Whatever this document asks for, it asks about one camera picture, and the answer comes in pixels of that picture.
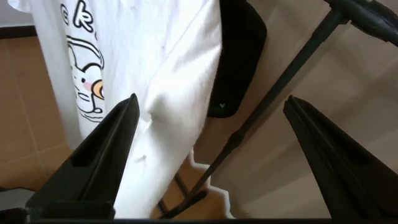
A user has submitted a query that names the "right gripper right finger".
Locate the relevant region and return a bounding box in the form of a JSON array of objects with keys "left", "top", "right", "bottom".
[{"left": 282, "top": 95, "right": 398, "bottom": 219}]

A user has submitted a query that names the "beige curtain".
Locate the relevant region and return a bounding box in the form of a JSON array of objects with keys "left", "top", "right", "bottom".
[{"left": 192, "top": 0, "right": 398, "bottom": 219}]

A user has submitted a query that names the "black knitted garment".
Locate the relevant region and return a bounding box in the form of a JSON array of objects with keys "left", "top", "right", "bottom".
[{"left": 206, "top": 0, "right": 268, "bottom": 119}]

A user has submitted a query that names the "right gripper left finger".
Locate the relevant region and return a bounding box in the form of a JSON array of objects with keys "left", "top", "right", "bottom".
[{"left": 25, "top": 92, "right": 141, "bottom": 220}]

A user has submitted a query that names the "white printed garment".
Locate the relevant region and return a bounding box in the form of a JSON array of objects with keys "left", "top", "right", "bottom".
[{"left": 7, "top": 0, "right": 223, "bottom": 219}]

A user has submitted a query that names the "black clothes rack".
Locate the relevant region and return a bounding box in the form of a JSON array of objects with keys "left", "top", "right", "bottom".
[{"left": 155, "top": 0, "right": 398, "bottom": 220}]

